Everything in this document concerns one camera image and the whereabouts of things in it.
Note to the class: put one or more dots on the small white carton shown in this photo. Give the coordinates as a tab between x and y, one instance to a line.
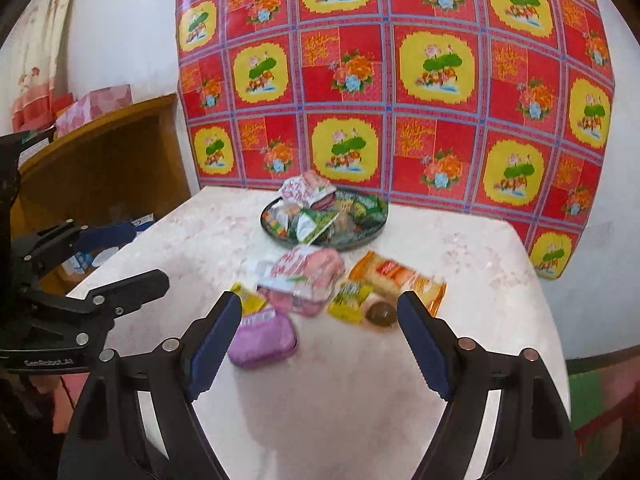
82	261

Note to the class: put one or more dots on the packaged brown egg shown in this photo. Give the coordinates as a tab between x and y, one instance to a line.
380	314

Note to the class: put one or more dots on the pink printed snack packet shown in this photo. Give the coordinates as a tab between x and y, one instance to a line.
305	189
305	280

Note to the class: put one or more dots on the purple snack packet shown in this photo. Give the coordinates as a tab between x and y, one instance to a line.
262	340

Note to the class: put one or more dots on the green snack packet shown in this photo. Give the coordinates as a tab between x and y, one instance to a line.
315	225
372	207

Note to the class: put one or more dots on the orange snack packet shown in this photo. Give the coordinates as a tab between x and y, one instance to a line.
395	275

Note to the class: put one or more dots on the red floral wall cloth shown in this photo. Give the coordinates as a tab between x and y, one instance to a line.
450	110

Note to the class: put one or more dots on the blue patterned plate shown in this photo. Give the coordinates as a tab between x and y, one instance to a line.
346	245

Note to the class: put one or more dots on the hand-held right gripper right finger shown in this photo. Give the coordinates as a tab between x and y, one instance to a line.
425	345

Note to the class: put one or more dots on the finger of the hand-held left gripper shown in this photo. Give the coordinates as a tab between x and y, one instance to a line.
140	285
112	235

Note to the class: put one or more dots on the floral curtain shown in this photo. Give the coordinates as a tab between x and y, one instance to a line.
45	35

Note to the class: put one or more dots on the clear striped-edge snack packet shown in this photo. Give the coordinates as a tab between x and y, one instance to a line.
280	220

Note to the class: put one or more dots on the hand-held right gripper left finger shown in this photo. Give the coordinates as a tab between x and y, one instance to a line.
215	345

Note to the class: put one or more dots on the wooden cabinet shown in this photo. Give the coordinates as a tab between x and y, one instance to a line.
115	160

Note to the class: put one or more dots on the pink box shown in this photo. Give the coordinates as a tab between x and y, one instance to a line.
95	105

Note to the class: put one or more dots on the small yellow snack packet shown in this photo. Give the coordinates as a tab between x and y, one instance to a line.
247	299

